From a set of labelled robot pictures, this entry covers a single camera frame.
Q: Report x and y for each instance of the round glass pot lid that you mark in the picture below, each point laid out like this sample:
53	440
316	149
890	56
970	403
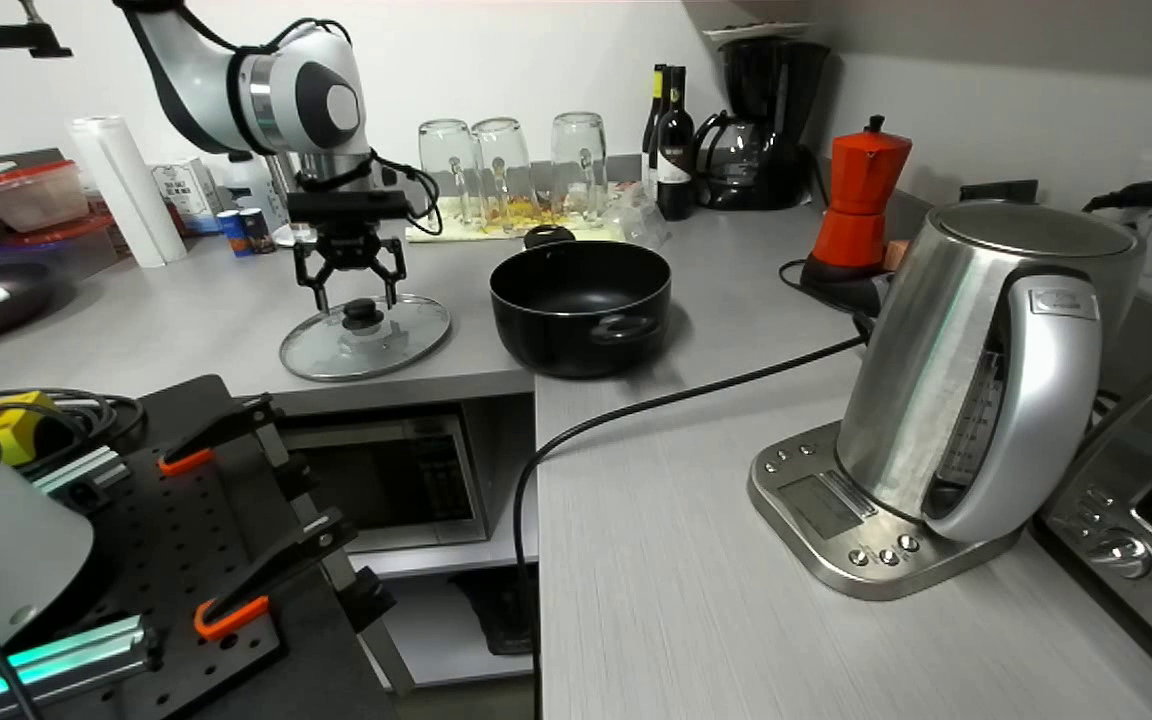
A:
397	345

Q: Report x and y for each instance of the yellow tool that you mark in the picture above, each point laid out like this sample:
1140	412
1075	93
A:
19	427

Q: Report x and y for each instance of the red lidded container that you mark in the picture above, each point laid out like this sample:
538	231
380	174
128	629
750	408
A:
20	193

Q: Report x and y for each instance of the clear drinking glass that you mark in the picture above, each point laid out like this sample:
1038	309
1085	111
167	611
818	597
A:
502	153
446	153
580	149

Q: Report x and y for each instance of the white paper towel roll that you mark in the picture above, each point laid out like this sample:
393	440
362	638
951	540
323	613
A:
128	200

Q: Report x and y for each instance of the white upper cabinet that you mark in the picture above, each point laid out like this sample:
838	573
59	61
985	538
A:
1000	33

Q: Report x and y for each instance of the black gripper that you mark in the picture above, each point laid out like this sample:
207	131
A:
349	241

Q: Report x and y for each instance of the grey round shade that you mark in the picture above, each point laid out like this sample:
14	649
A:
3	545

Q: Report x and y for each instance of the dark wine bottle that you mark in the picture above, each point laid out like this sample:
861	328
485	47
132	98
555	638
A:
675	146

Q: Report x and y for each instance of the black camera stand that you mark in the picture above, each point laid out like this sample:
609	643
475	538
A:
3	41

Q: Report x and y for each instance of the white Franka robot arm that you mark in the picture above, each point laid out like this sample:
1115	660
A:
297	93

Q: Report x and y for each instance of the blue drink can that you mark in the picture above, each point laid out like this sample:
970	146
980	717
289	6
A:
244	231

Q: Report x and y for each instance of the black cooking pot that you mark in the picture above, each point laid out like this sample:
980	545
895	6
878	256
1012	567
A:
577	332

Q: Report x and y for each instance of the stainless steel electric kettle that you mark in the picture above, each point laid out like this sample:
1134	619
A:
921	385

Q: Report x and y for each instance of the red moka pot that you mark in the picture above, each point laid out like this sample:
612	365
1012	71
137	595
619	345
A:
861	184

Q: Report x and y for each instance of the yellow cutting board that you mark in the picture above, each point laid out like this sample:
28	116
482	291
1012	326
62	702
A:
580	231

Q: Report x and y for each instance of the black power plug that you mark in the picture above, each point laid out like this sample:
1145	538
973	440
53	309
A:
1121	198

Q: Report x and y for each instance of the stainless steel toaster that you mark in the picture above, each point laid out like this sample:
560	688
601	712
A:
1137	535

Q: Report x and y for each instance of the aluminium extrusion bar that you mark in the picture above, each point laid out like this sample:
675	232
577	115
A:
68	475

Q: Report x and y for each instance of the black drip coffee maker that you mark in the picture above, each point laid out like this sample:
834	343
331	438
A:
761	160

